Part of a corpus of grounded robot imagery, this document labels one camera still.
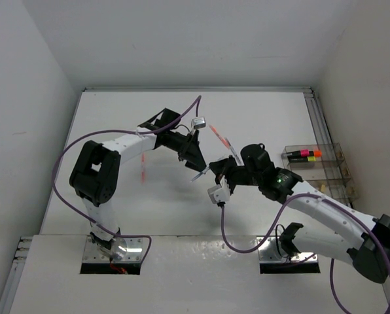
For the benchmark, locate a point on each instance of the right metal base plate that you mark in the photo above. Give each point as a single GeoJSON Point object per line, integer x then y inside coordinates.
{"type": "Point", "coordinates": [271, 252]}

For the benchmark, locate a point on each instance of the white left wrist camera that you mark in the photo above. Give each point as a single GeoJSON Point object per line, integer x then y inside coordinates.
{"type": "Point", "coordinates": [198, 122]}

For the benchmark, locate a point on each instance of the pink double-ended pen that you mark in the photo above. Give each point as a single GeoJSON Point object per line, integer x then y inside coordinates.
{"type": "Point", "coordinates": [143, 168]}

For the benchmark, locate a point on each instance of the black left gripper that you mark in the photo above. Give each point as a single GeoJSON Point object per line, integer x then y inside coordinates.
{"type": "Point", "coordinates": [188, 150]}

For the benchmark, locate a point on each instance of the pink black highlighter marker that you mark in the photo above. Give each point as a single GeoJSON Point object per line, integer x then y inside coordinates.
{"type": "Point", "coordinates": [298, 153]}

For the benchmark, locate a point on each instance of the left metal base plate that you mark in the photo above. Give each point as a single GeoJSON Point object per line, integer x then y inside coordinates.
{"type": "Point", "coordinates": [122, 250]}

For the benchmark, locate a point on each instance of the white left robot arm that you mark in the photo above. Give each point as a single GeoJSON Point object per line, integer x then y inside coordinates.
{"type": "Point", "coordinates": [95, 174]}

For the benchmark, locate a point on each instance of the orange double-ended pen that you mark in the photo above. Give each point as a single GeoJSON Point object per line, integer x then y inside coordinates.
{"type": "Point", "coordinates": [220, 137]}

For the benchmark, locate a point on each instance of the yellow black highlighter marker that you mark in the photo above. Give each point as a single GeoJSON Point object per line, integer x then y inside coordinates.
{"type": "Point", "coordinates": [305, 159]}

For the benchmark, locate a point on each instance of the aluminium frame rail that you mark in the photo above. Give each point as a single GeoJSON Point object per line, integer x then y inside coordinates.
{"type": "Point", "coordinates": [303, 89]}

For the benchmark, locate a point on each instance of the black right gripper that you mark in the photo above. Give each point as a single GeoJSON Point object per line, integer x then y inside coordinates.
{"type": "Point", "coordinates": [222, 168]}

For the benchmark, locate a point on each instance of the purple double-ended pen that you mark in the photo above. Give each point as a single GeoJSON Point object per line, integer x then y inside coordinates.
{"type": "Point", "coordinates": [235, 155]}

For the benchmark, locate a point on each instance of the orange black highlighter marker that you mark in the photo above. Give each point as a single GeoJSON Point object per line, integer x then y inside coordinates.
{"type": "Point", "coordinates": [317, 153]}

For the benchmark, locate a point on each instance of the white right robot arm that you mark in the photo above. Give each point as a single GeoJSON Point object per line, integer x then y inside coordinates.
{"type": "Point", "coordinates": [355, 238]}

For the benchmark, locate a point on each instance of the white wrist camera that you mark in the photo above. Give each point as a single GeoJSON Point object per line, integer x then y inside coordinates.
{"type": "Point", "coordinates": [220, 193]}
{"type": "Point", "coordinates": [198, 122]}

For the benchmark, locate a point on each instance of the blue ballpoint pen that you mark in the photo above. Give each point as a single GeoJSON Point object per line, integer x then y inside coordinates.
{"type": "Point", "coordinates": [203, 172]}

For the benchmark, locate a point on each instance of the metal base plate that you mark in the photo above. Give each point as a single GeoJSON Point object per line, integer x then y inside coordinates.
{"type": "Point", "coordinates": [122, 250]}
{"type": "Point", "coordinates": [271, 252]}

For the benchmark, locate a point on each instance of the clear plastic organizer tray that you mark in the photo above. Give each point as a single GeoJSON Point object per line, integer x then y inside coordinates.
{"type": "Point", "coordinates": [330, 173]}

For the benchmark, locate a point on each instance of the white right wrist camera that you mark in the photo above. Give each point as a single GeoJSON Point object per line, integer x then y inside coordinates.
{"type": "Point", "coordinates": [220, 193]}

